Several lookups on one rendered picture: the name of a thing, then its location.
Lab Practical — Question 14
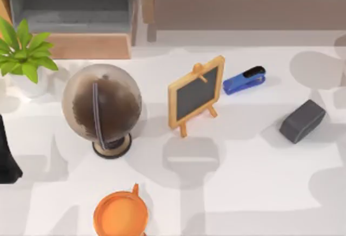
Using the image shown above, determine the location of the wooden framed blackboard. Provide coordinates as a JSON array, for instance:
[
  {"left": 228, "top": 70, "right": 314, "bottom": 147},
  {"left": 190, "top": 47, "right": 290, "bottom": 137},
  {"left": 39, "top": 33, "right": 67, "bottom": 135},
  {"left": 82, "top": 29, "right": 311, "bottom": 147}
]
[{"left": 168, "top": 55, "right": 226, "bottom": 138}]

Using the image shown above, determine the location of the blue stapler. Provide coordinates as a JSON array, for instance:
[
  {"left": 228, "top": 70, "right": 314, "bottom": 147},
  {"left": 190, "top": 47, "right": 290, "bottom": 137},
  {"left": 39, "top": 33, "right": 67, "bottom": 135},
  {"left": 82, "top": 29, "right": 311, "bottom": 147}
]
[{"left": 222, "top": 65, "right": 267, "bottom": 96}]

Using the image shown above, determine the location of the brown globe on stand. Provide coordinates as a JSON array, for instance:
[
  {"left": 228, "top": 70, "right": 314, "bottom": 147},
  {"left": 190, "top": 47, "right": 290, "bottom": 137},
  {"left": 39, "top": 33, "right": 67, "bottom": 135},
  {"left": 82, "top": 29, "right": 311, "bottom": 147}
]
[{"left": 61, "top": 63, "right": 143, "bottom": 160}]

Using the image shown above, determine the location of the pale wooden drawer front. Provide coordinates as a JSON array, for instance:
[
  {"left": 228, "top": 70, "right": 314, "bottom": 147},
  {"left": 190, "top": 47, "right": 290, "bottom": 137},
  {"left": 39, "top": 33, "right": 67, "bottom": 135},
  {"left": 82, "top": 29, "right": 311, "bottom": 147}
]
[{"left": 42, "top": 32, "right": 132, "bottom": 60}]

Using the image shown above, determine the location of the orange cup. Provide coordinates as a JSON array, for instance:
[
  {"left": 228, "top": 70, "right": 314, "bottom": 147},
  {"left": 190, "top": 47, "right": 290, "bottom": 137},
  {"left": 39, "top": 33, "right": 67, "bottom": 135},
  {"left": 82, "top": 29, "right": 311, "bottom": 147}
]
[{"left": 93, "top": 182, "right": 149, "bottom": 236}]

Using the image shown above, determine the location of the wooden open shelf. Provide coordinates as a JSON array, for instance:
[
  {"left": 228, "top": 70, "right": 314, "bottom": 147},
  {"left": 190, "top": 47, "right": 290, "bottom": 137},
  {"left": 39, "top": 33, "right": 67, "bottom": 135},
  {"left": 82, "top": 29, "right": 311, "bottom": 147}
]
[{"left": 138, "top": 0, "right": 346, "bottom": 43}]

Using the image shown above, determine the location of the dark grey rounded box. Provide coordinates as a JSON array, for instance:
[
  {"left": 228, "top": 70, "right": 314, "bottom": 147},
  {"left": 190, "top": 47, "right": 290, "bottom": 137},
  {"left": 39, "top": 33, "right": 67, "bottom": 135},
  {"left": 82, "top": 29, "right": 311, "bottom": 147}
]
[{"left": 279, "top": 99, "right": 327, "bottom": 145}]

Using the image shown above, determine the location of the pulled-out wooden drawer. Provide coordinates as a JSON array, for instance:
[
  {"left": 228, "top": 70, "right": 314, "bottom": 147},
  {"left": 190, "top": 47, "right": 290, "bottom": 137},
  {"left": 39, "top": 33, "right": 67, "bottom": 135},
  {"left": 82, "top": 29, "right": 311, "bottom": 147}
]
[{"left": 0, "top": 0, "right": 140, "bottom": 60}]

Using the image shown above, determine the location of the green plant in white pot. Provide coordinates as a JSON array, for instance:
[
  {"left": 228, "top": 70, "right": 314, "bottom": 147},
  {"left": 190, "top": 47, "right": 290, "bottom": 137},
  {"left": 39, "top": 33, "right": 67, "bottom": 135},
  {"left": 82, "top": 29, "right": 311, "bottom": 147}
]
[{"left": 0, "top": 16, "right": 59, "bottom": 98}]

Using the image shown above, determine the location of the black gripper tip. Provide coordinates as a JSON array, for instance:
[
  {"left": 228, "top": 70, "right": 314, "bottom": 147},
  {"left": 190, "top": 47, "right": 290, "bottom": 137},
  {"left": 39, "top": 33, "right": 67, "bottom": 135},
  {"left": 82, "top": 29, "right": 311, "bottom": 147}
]
[{"left": 0, "top": 114, "right": 24, "bottom": 185}]

